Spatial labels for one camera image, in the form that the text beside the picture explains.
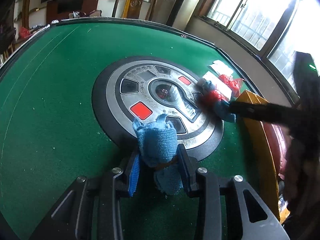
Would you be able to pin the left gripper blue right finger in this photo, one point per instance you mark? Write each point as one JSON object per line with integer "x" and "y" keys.
{"x": 187, "y": 167}

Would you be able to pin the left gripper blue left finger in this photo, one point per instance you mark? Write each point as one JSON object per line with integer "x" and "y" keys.
{"x": 132, "y": 172}

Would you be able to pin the blue knitted cloth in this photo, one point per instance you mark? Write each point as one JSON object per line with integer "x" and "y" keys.
{"x": 158, "y": 144}

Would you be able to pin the blue red cloth bundle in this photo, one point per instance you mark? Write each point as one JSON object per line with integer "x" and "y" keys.
{"x": 214, "y": 101}

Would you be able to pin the red plastic bag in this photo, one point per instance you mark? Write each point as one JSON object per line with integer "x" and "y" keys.
{"x": 234, "y": 84}

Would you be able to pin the yellow cardboard box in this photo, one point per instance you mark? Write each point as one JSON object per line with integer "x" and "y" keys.
{"x": 269, "y": 180}

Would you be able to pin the round mahjong table console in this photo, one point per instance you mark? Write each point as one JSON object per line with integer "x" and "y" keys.
{"x": 144, "y": 87}

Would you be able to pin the red leather bag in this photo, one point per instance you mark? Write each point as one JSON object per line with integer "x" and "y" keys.
{"x": 277, "y": 146}

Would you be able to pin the white tissue packet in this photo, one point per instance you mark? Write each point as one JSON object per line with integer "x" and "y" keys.
{"x": 221, "y": 68}

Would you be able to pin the wooden armchair by television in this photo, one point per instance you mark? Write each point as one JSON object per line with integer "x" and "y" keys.
{"x": 133, "y": 11}

